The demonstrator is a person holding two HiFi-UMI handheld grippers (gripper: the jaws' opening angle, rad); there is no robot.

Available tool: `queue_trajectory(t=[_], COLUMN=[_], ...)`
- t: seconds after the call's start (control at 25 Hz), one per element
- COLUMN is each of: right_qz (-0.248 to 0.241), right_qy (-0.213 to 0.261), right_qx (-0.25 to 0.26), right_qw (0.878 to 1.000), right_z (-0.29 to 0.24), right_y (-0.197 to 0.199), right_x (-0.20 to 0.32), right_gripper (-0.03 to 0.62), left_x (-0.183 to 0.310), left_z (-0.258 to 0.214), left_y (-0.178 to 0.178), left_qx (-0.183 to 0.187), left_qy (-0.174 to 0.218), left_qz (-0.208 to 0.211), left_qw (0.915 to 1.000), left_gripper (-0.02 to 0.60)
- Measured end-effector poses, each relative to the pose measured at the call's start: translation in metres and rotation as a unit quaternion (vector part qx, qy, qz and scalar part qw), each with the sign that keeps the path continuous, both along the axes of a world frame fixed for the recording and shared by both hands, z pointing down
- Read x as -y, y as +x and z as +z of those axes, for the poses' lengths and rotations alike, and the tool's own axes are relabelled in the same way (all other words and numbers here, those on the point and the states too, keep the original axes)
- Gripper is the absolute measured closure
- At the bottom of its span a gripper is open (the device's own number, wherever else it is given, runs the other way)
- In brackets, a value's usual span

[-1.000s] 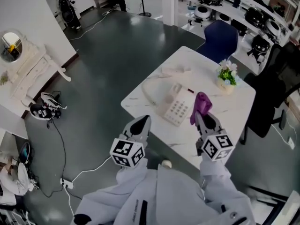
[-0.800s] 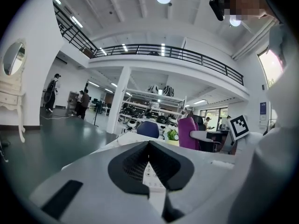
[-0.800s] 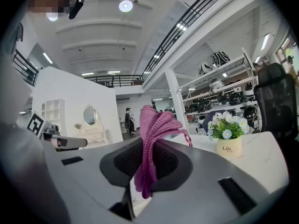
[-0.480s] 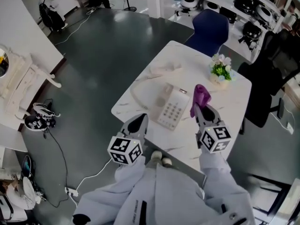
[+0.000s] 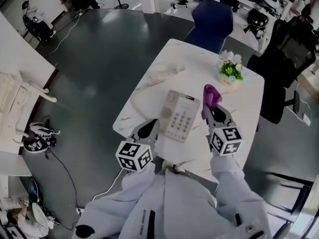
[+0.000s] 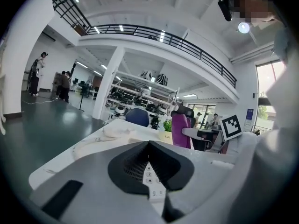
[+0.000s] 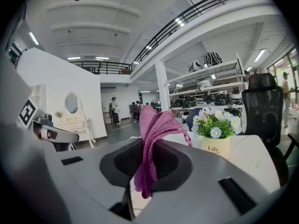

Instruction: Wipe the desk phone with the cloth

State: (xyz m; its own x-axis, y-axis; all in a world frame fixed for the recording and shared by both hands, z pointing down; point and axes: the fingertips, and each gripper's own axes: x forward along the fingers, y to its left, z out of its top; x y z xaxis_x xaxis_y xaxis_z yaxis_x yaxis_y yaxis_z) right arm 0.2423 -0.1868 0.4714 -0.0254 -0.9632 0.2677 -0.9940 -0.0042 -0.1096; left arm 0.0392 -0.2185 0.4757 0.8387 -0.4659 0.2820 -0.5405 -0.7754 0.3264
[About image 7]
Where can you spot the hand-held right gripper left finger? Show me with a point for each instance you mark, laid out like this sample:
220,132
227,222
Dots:
93,176

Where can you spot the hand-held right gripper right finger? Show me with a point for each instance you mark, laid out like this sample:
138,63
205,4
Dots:
198,195

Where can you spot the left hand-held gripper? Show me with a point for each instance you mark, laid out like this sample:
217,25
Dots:
28,113

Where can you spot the purple knitted cloth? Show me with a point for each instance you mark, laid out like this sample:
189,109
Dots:
151,129

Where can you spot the person's left forearm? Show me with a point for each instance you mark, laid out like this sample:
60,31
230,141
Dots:
12,90

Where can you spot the white dressing table with mirror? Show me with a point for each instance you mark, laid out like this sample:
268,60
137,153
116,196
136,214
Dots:
74,122

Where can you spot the dried flower bunch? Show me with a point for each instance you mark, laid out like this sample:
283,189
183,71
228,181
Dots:
59,115

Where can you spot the white shelving unit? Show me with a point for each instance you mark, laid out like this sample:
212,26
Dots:
39,94

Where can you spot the cream pot of artificial flowers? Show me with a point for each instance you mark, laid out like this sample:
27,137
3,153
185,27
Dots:
215,134

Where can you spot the brown wooden cabinet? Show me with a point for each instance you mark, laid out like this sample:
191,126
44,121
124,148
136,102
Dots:
131,112

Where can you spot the blue chair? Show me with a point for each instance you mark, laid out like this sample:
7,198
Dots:
192,119

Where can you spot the row of black round devices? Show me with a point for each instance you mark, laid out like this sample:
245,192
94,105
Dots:
189,101

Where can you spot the black standing fan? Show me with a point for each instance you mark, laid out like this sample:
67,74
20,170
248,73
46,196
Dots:
153,102

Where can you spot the black mesh office chair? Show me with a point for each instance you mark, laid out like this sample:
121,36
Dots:
264,115

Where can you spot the white pillar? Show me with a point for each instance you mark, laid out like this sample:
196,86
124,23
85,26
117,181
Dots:
162,87

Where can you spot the white shelf rack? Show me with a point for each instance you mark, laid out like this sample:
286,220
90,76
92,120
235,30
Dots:
205,78

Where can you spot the black white striped bag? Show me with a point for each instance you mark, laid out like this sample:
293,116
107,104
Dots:
195,66
212,59

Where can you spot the black mezzanine railing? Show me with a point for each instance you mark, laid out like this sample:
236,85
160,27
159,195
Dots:
163,34

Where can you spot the small grey camera box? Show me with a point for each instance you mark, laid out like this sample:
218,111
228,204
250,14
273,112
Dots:
44,119

